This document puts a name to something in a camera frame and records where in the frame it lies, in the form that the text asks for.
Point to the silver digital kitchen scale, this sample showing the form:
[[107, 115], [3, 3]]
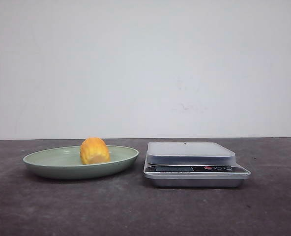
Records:
[[192, 164]]

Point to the green round plate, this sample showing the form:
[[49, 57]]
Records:
[[65, 163]]

